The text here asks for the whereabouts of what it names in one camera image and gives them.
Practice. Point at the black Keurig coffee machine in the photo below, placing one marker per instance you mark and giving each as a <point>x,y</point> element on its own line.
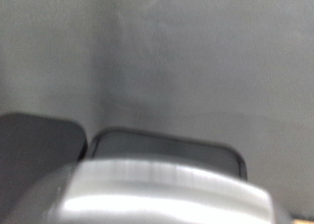
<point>163,191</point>

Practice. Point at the clear water tank black lid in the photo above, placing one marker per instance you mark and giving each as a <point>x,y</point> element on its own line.
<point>36,145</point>

